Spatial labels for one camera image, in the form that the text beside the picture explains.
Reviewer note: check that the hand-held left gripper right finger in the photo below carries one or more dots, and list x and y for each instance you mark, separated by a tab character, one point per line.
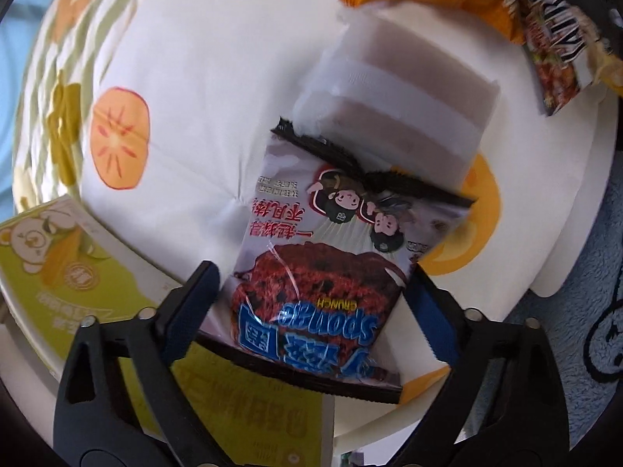
435	323

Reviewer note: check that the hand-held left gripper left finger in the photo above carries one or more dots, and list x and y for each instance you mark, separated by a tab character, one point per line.
187	323

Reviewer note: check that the silver chocolate cake packet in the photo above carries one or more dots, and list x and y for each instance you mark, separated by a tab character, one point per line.
316	262

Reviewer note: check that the green cardboard box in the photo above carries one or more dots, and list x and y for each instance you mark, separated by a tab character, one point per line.
48	277

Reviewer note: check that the light blue fluffy rug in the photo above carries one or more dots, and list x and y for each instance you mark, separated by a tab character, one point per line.
574	277

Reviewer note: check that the light blue cloth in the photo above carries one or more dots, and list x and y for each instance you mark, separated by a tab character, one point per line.
22	48

